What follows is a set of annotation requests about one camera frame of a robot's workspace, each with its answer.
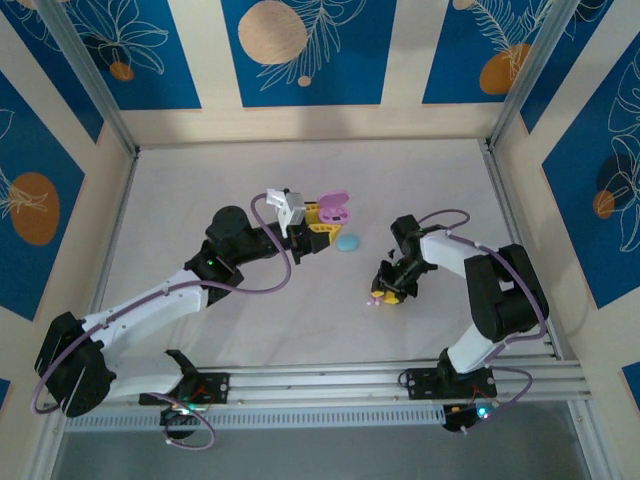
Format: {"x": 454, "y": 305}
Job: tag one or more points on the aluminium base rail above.
{"x": 320, "y": 382}

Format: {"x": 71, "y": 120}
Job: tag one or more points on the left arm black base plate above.
{"x": 220, "y": 387}

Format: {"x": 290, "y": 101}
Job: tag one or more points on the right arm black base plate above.
{"x": 417, "y": 385}

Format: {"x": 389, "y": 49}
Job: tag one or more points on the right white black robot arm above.
{"x": 500, "y": 290}

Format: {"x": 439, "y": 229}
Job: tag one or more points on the pink earbud charging case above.
{"x": 334, "y": 200}

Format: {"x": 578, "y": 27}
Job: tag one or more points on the teal earbud charging case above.
{"x": 347, "y": 242}

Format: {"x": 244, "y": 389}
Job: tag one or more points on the white table cloth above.
{"x": 200, "y": 170}

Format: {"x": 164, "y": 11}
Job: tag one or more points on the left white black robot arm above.
{"x": 150, "y": 305}

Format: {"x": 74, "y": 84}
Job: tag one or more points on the aluminium frame post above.
{"x": 90, "y": 75}
{"x": 530, "y": 75}

